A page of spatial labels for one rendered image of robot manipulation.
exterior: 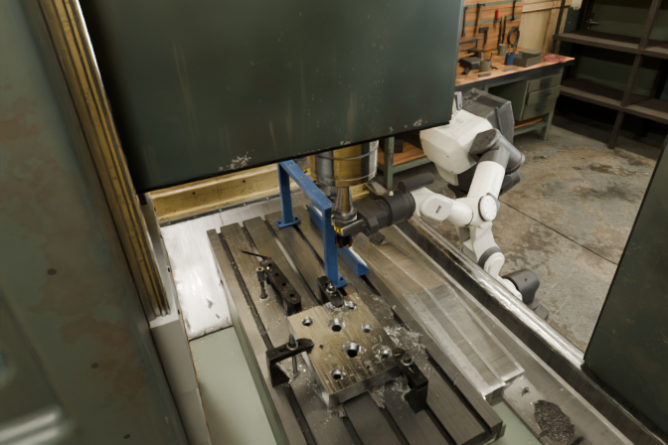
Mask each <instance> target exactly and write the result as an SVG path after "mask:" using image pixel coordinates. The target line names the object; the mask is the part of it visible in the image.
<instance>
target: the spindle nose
mask: <svg viewBox="0 0 668 445"><path fill-rule="evenodd" d="M378 144H379V140H377V141H373V142H368V143H364V144H360V145H355V146H351V147H346V148H342V149H337V150H333V151H329V152H324V153H320V154H315V155H311V156H308V161H309V169H310V174H311V176H312V178H313V179H314V180H316V181H317V182H319V183H321V184H324V185H327V186H332V187H353V186H358V185H362V184H364V183H366V182H368V181H370V180H371V179H373V178H374V177H375V175H376V174H377V168H378V148H379V145H378Z"/></svg>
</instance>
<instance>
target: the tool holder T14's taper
mask: <svg viewBox="0 0 668 445"><path fill-rule="evenodd" d="M335 210H336V212H337V213H340V214H349V213H352V212H353V202H352V195H351V189H350V187H339V190H338V196H337V202H336V208H335Z"/></svg>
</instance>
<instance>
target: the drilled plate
mask: <svg viewBox="0 0 668 445"><path fill-rule="evenodd" d="M350 300H351V301H350ZM343 301H344V302H343ZM345 302H346V306H345ZM347 302H348V303H347ZM356 302H357V303H356ZM342 303H344V306H340V307H338V308H342V307H344V308H342V309H341V311H339V309H335V308H337V307H335V308H334V306H333V305H332V304H331V303H330V302H328V303H325V304H322V305H320V306H317V307H314V308H311V309H309V310H306V311H303V312H300V313H297V314H295V315H292V316H289V317H287V322H288V329H289V331H290V333H291V334H292V335H293V337H294V339H295V340H297V339H300V338H306V339H310V340H312V339H313V340H314V346H313V347H312V348H311V349H310V350H308V351H305V352H303V353H301V354H302V356H303V358H304V360H305V361H306V363H307V365H308V367H309V369H310V371H311V373H312V375H313V377H314V379H315V381H316V383H317V385H318V387H319V389H320V391H321V393H322V395H323V397H324V399H325V401H326V403H327V405H328V407H329V408H330V407H332V406H334V405H337V404H339V403H341V402H343V401H345V400H347V399H350V398H352V397H354V396H356V395H358V394H361V393H363V392H365V391H367V390H369V389H372V388H374V387H376V386H378V385H380V384H382V383H385V382H387V381H389V380H391V379H393V378H396V377H398V376H400V375H402V374H404V372H403V371H402V369H401V368H400V367H399V365H398V364H397V363H396V361H394V359H393V358H392V356H391V354H392V351H389V350H387V349H394V348H397V345H396V344H395V343H394V341H393V340H392V339H391V337H390V336H389V335H388V333H387V332H386V331H385V329H384V328H383V327H382V326H381V324H380V323H379V322H378V320H377V319H376V318H375V316H374V315H373V314H372V312H371V311H370V310H369V308H368V307H367V306H366V304H365V303H364V302H363V301H362V299H361V298H360V297H359V295H358V294H357V293H353V294H350V295H347V296H344V297H342ZM331 307H332V308H333V309H332V308H331ZM346 307H347V308H346ZM357 308H358V309H357ZM329 309H331V310H333V311H331V310H330V312H329ZM334 309H335V310H334ZM345 309H346V310H345ZM348 309H349V310H350V309H351V310H352V309H353V310H352V311H350V312H349V310H348ZM354 309H355V311H354ZM327 310H328V311H327ZM336 310H337V311H336ZM337 312H338V313H337ZM331 313H333V315H332V314H331ZM339 313H340V314H339ZM345 314H346V315H345ZM333 316H334V317H333ZM305 317H307V318H305ZM308 317H310V318H312V317H314V318H313V319H314V320H313V319H310V318H308ZM340 317H341V318H340ZM304 318H305V319H304ZM333 318H334V320H333ZM344 318H345V319H344ZM342 319H344V320H342ZM350 319H351V320H350ZM329 321H330V322H329ZM343 321H345V322H346V323H345V322H343ZM368 321H369V322H368ZM313 322H314V324H313ZM370 322H371V323H370ZM350 323H351V324H350ZM361 323H362V324H361ZM311 324H312V325H311ZM344 324H345V325H344ZM370 324H371V325H370ZM355 327H356V328H355ZM361 327H362V328H361ZM360 329H361V330H360ZM363 331H364V332H363ZM371 331H372V332H371ZM338 332H339V333H338ZM366 333H367V334H366ZM370 333H371V334H370ZM365 334H366V335H365ZM380 336H381V337H380ZM335 337H336V338H335ZM311 338H312V339H311ZM375 338H376V339H375ZM372 339H373V340H374V341H375V342H374V341H372ZM379 339H381V340H382V341H381V340H379ZM343 341H344V342H343ZM352 341H353V342H352ZM342 342H343V343H342ZM346 342H348V345H345V344H347V343H346ZM349 342H351V343H350V344H349ZM355 342H358V344H357V343H355ZM361 343H362V344H361ZM325 344H326V345H325ZM359 344H360V345H359ZM343 345H344V346H345V347H343ZM361 345H362V349H361V347H360V346H361ZM375 345H376V346H375ZM374 346H375V347H374ZM385 346H388V347H389V348H388V347H386V348H383V349H381V347H385ZM342 347H343V350H342ZM363 347H364V349H363ZM373 347H374V348H373ZM330 348H331V349H330ZM332 349H333V350H332ZM340 349H341V350H340ZM330 350H332V351H331V352H330ZM364 350H366V351H364ZM339 351H340V352H339ZM327 352H328V353H327ZM329 352H330V353H329ZM343 352H344V353H343ZM362 352H363V353H364V352H365V354H362ZM360 353H361V354H360ZM377 353H378V356H379V358H380V359H379V358H378V356H377ZM344 355H345V356H344ZM361 355H362V356H361ZM346 356H347V357H350V359H349V358H347V357H346ZM357 356H358V357H357ZM359 356H360V357H359ZM354 357H356V358H354ZM382 358H384V359H383V360H382ZM387 358H388V359H387ZM342 361H343V362H342ZM368 362H370V363H369V365H368ZM376 362H380V363H376ZM325 365H326V366H325ZM334 366H335V367H334ZM337 366H340V367H338V368H340V369H336V370H335V368H337ZM343 366H344V367H343ZM361 367H363V368H362V369H359V368H361ZM369 368H373V369H369ZM331 370H333V371H331ZM344 373H345V374H344ZM329 376H330V377H329ZM341 377H343V379H341ZM338 378H340V379H338ZM336 380H337V381H336Z"/></svg>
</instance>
